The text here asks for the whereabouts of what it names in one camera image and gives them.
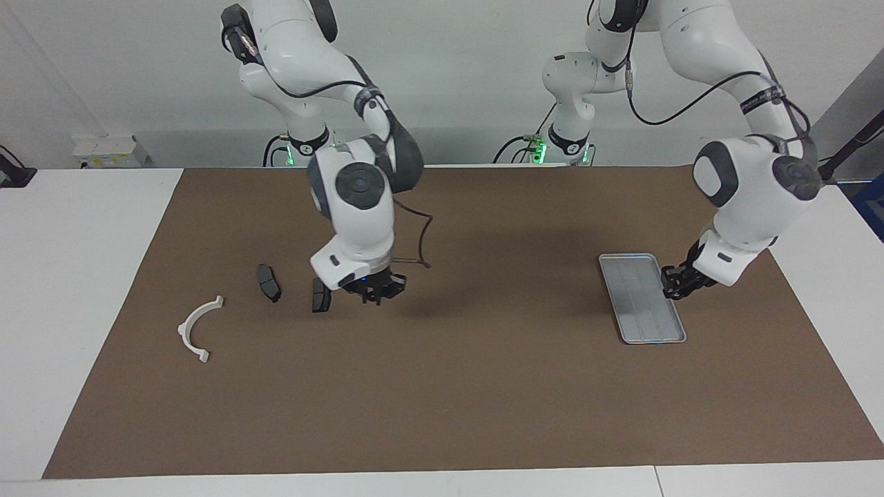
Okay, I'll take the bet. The black right base cable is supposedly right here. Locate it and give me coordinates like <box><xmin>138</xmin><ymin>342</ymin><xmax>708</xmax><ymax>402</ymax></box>
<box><xmin>262</xmin><ymin>135</ymin><xmax>291</xmax><ymax>168</ymax></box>

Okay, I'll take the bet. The black angled stand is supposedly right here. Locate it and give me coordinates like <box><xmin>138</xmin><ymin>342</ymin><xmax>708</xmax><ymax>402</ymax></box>
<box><xmin>805</xmin><ymin>110</ymin><xmax>884</xmax><ymax>184</ymax></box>

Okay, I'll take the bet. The silver metal tray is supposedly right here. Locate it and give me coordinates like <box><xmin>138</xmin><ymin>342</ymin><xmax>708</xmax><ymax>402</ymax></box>
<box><xmin>597</xmin><ymin>253</ymin><xmax>688</xmax><ymax>345</ymax></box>

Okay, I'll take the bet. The white power strip box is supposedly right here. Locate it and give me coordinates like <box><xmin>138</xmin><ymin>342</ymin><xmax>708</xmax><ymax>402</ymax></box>
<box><xmin>73</xmin><ymin>135</ymin><xmax>149</xmax><ymax>168</ymax></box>

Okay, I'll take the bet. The blue crate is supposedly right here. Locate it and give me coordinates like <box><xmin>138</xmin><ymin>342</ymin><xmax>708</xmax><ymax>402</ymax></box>
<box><xmin>851</xmin><ymin>173</ymin><xmax>884</xmax><ymax>242</ymax></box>

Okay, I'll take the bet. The white curved plastic bracket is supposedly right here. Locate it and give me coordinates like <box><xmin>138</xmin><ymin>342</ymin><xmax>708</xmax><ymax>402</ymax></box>
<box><xmin>177</xmin><ymin>295</ymin><xmax>225</xmax><ymax>364</ymax></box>

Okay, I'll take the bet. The black base cable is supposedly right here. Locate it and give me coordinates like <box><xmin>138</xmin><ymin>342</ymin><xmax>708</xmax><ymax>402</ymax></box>
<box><xmin>492</xmin><ymin>104</ymin><xmax>557</xmax><ymax>165</ymax></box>
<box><xmin>262</xmin><ymin>135</ymin><xmax>291</xmax><ymax>168</ymax></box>

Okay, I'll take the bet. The long grey brake pad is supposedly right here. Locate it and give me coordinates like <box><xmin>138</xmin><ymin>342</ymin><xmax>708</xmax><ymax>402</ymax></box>
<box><xmin>258</xmin><ymin>264</ymin><xmax>282</xmax><ymax>303</ymax></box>

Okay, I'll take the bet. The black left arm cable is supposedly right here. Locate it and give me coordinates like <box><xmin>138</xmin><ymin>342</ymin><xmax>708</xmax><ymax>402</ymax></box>
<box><xmin>587</xmin><ymin>0</ymin><xmax>816</xmax><ymax>166</ymax></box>

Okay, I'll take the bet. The black clamp mount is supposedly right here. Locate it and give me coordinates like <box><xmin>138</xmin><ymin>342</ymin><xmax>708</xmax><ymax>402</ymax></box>
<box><xmin>0</xmin><ymin>145</ymin><xmax>37</xmax><ymax>188</ymax></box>

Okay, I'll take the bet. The black left base cable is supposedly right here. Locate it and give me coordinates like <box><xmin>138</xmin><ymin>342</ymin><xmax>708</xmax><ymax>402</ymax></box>
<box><xmin>492</xmin><ymin>104</ymin><xmax>557</xmax><ymax>165</ymax></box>

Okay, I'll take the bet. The large brown table mat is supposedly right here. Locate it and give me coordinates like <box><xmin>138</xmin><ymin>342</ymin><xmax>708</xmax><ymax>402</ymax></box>
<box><xmin>41</xmin><ymin>164</ymin><xmax>884</xmax><ymax>480</ymax></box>

